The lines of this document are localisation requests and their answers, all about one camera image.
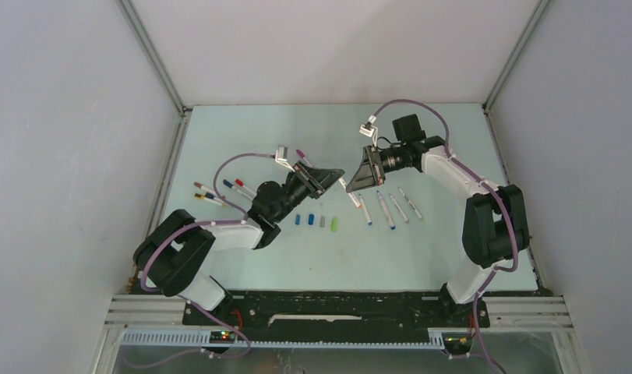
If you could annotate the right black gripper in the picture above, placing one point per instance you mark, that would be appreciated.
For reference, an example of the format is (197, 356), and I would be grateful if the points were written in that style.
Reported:
(366, 175)

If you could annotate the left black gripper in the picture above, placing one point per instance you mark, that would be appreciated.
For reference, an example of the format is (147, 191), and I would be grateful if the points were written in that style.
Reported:
(316, 181)

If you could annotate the orange cap marker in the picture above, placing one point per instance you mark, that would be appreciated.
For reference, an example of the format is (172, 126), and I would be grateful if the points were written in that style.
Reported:
(350, 195)

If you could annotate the purple cap marker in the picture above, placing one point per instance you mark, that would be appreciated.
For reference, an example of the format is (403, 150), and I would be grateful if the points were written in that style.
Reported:
(303, 157)

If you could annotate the light blue marker body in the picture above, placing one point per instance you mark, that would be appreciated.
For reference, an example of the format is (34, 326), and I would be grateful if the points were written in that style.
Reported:
(365, 210)

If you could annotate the red cap marker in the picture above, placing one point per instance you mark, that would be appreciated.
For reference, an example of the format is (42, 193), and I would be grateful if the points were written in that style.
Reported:
(250, 191)

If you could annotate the green cap marker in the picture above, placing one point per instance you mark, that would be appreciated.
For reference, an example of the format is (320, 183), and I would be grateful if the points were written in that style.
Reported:
(411, 204)

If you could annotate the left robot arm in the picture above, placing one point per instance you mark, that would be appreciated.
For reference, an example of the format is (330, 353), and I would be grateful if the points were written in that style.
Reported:
(174, 257)

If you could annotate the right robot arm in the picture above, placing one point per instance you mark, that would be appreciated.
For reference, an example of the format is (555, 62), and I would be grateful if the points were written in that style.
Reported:
(495, 228)

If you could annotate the dark blue cap marker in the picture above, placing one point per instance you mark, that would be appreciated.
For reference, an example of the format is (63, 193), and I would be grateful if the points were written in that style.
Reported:
(237, 189)

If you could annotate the yellow black marker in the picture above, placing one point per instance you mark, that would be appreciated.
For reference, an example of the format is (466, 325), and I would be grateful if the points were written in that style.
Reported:
(210, 198)

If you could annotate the brown cap marker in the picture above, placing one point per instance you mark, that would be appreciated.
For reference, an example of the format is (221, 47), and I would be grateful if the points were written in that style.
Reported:
(204, 188)

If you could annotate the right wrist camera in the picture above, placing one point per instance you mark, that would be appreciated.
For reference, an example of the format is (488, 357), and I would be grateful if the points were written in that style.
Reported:
(368, 128)

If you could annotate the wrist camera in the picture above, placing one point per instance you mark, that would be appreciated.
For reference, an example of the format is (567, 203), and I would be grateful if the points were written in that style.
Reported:
(368, 128)
(281, 157)

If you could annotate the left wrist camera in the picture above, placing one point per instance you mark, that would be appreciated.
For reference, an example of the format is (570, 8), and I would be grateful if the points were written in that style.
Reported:
(281, 157)

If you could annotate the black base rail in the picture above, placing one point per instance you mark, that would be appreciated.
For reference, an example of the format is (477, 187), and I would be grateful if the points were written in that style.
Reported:
(341, 317)

